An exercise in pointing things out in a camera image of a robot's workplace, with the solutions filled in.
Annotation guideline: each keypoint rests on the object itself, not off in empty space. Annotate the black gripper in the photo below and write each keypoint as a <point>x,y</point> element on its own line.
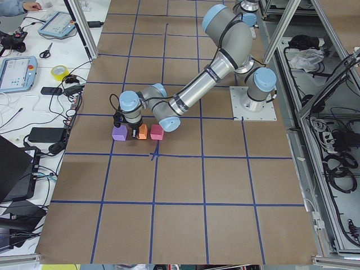
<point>134,126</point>

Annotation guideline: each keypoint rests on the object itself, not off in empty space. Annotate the orange foam cube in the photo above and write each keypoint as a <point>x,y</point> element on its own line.
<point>143,132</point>

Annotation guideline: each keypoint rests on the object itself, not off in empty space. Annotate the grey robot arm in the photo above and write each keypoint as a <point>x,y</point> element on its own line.
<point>246,10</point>
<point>233,39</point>

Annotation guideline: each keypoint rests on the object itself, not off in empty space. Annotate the purple foam cube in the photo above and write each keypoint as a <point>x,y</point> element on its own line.
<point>119,133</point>

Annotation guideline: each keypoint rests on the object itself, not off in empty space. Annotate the pink foam cube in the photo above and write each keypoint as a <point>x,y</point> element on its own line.
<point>157,132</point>

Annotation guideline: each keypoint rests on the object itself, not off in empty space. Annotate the black power adapter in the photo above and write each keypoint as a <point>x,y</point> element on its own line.
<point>45,134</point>

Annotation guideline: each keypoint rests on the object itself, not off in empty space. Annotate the yellow tape roll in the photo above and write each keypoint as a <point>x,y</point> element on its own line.
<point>60,72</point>

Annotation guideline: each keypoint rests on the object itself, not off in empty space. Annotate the black laptop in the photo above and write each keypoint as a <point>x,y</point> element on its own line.
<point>18,168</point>

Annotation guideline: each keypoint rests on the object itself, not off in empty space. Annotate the black scissors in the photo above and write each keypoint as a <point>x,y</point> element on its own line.
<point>46,53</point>

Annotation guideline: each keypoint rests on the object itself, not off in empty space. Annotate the teach pendant near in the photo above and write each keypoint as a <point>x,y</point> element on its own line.
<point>18,74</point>

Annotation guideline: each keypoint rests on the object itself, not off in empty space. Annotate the teach pendant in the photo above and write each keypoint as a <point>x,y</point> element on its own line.
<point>58,26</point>
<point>18,74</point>

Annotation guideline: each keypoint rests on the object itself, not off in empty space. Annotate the teach pendant far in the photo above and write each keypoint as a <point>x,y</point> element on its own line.
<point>58,26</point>

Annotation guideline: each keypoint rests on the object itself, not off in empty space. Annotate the crumpled white cloth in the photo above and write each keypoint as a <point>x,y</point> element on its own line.
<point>307,60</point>

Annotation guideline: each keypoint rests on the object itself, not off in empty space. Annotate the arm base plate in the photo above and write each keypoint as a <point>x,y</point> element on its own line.
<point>246,109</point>

